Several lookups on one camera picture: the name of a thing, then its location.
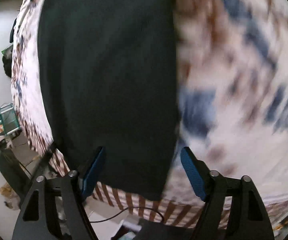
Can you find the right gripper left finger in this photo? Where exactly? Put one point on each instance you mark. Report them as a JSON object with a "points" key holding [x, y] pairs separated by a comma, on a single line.
{"points": [[38, 218]]}

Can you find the green wire rack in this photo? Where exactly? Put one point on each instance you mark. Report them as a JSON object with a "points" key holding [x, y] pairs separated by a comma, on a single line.
{"points": [[8, 119]]}

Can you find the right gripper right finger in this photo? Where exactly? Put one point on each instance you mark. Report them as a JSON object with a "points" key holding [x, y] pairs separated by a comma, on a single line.
{"points": [[248, 218]]}

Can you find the black knit garment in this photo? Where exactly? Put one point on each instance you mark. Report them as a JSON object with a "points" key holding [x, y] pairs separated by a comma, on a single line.
{"points": [[108, 78]]}

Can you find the floral fleece blanket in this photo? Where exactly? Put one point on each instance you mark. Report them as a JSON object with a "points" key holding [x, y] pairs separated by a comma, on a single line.
{"points": [[232, 100]]}

